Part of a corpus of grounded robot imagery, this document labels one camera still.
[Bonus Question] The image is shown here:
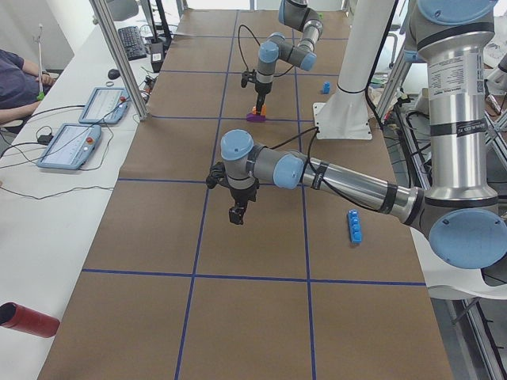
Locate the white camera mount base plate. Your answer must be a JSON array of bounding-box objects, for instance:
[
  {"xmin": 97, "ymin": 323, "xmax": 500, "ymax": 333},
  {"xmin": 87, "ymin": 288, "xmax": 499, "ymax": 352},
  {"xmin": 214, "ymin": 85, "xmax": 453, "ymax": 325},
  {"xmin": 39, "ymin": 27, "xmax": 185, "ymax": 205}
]
[{"xmin": 313, "ymin": 101, "xmax": 372, "ymax": 140}]

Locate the black keyboard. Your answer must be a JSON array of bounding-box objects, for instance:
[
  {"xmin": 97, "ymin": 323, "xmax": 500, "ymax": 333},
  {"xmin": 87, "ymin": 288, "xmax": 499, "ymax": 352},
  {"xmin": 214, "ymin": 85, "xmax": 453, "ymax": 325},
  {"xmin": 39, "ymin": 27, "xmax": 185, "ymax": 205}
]
[{"xmin": 117, "ymin": 26, "xmax": 147, "ymax": 61}]

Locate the orange trapezoid block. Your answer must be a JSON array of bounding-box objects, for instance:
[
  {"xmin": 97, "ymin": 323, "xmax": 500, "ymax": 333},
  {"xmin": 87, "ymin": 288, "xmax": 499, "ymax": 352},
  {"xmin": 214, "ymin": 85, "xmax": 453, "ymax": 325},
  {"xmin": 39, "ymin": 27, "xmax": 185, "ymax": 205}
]
[{"xmin": 250, "ymin": 105, "xmax": 266, "ymax": 120}]

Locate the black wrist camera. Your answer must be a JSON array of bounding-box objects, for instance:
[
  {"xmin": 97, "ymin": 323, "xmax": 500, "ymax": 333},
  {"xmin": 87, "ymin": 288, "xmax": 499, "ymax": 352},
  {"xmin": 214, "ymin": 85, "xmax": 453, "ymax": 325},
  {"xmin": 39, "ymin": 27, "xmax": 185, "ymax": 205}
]
[
  {"xmin": 205, "ymin": 161, "xmax": 228, "ymax": 189},
  {"xmin": 241, "ymin": 69, "xmax": 257, "ymax": 88}
]

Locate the aluminium frame post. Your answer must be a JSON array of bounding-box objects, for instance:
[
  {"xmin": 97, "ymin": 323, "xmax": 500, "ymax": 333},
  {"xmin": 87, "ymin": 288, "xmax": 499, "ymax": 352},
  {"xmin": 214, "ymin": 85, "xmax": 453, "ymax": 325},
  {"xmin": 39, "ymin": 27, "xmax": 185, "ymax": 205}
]
[{"xmin": 90, "ymin": 0, "xmax": 148, "ymax": 121}]

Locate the near blue teach pendant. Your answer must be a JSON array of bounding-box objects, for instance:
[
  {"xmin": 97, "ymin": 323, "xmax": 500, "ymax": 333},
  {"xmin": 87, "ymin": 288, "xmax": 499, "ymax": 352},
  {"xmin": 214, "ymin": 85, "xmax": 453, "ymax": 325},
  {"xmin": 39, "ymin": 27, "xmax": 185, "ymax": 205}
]
[{"xmin": 36, "ymin": 123, "xmax": 101, "ymax": 170}]

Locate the purple trapezoid block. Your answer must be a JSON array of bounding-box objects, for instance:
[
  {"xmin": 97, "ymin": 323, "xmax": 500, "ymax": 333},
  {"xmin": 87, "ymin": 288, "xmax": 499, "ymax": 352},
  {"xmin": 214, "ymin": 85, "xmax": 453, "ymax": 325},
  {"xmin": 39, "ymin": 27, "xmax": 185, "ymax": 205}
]
[{"xmin": 246, "ymin": 112, "xmax": 265, "ymax": 123}]

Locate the white camera mast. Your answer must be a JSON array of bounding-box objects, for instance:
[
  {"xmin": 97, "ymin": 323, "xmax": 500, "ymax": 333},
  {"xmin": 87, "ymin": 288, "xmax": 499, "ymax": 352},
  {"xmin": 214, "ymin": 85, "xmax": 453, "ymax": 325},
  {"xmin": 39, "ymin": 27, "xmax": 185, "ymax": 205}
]
[{"xmin": 335, "ymin": 0, "xmax": 401, "ymax": 95}]

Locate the red cardboard tube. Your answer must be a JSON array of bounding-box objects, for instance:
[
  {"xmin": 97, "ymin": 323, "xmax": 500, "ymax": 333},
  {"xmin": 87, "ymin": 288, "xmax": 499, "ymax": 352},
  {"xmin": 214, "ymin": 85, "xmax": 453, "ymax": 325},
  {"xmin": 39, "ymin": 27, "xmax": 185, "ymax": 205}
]
[{"xmin": 1, "ymin": 302, "xmax": 60, "ymax": 338}]

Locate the seated person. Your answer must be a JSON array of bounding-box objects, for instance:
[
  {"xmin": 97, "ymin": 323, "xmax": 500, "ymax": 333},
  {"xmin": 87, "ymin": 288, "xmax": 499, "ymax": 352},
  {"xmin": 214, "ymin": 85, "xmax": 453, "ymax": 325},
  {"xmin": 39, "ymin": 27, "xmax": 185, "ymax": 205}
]
[{"xmin": 1, "ymin": 50, "xmax": 55, "ymax": 124}]

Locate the blue teach pendant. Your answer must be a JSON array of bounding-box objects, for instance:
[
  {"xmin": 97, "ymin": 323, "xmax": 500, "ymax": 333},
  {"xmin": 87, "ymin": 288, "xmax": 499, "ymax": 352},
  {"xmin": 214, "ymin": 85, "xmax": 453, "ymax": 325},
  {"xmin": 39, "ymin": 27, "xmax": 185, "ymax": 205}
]
[
  {"xmin": 78, "ymin": 87, "xmax": 129, "ymax": 124},
  {"xmin": 36, "ymin": 123, "xmax": 101, "ymax": 170}
]

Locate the black computer mouse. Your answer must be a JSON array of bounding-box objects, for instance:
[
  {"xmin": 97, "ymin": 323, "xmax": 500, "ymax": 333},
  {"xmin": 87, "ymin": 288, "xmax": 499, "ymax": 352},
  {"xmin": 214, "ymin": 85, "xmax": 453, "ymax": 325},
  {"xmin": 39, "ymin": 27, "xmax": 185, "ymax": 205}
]
[{"xmin": 108, "ymin": 69, "xmax": 120, "ymax": 80}]

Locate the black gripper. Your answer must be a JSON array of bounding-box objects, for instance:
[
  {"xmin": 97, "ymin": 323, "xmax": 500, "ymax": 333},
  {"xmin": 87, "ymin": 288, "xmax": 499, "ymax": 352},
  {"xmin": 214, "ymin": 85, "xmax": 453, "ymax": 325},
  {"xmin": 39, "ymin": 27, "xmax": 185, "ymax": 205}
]
[
  {"xmin": 228, "ymin": 180, "xmax": 259, "ymax": 225},
  {"xmin": 255, "ymin": 81, "xmax": 273, "ymax": 110}
]

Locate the far blue teach pendant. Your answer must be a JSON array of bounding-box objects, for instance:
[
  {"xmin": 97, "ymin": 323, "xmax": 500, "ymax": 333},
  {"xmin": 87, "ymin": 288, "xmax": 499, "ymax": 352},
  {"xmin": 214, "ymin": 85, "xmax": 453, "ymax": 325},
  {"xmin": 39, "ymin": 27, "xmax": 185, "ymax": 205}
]
[{"xmin": 78, "ymin": 87, "xmax": 129, "ymax": 124}]

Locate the long blue brick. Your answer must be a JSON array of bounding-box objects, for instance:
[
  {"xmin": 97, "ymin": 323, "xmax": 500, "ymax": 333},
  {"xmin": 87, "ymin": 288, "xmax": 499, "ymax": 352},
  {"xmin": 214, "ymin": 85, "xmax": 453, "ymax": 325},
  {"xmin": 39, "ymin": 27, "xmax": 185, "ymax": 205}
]
[{"xmin": 347, "ymin": 209, "xmax": 363, "ymax": 244}]

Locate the black power adapter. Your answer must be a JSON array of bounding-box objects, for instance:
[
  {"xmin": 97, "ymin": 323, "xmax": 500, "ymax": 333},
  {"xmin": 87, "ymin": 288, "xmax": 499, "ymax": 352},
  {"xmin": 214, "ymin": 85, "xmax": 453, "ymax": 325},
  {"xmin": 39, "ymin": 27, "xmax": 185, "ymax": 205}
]
[{"xmin": 150, "ymin": 43, "xmax": 165, "ymax": 73}]

